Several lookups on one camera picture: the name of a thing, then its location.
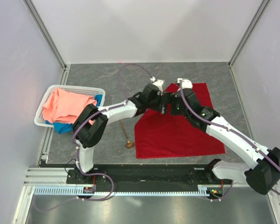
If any red cloth napkin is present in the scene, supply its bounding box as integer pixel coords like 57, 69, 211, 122
134, 82, 226, 159

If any blue cloth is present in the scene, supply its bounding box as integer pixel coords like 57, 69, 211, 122
44, 93, 104, 134

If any copper spoon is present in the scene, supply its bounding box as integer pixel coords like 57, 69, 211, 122
119, 120, 135, 149

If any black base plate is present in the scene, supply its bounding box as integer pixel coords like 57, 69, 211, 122
66, 164, 231, 192

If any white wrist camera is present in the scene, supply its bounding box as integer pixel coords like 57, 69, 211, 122
176, 78, 193, 90
150, 77, 164, 92

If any white plastic basket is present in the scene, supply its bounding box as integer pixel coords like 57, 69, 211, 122
34, 85, 105, 128

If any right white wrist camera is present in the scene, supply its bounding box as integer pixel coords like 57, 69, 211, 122
176, 78, 193, 90

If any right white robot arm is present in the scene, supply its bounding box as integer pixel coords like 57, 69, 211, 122
161, 88, 280, 195

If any pink cloth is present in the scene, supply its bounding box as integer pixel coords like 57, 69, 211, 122
42, 87, 98, 124

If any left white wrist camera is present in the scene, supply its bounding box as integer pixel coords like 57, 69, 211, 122
150, 77, 164, 92

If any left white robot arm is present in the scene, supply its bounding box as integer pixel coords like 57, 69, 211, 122
72, 79, 164, 183

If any slotted cable duct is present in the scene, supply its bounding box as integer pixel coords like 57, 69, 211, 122
34, 185, 223, 196

